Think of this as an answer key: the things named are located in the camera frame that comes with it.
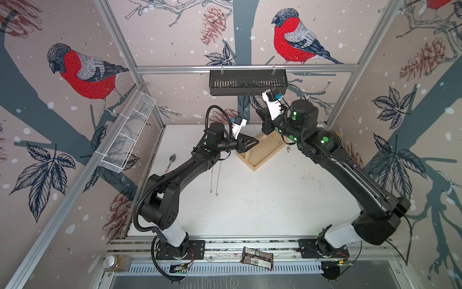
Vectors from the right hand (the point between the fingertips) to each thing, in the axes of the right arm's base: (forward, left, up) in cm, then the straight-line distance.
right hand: (258, 107), depth 64 cm
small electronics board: (-46, +29, -46) cm, 71 cm away
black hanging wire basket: (+44, +5, -17) cm, 47 cm away
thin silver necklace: (-11, +22, -46) cm, 52 cm away
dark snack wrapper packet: (-41, -4, -44) cm, 60 cm away
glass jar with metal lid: (-46, +50, -37) cm, 77 cm away
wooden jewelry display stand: (+17, -10, -44) cm, 48 cm away
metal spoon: (+6, +47, -44) cm, 65 cm away
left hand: (-2, -1, -16) cm, 16 cm away
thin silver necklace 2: (-14, +18, -45) cm, 51 cm away
